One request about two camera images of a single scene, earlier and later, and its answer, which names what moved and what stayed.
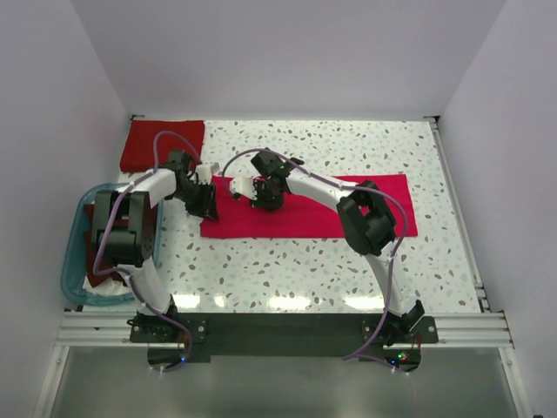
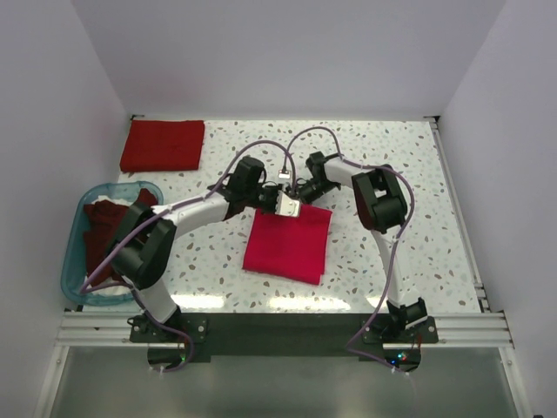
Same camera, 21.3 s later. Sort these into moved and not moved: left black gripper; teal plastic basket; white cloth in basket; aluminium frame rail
Moved: left black gripper
Not moved: white cloth in basket; aluminium frame rail; teal plastic basket
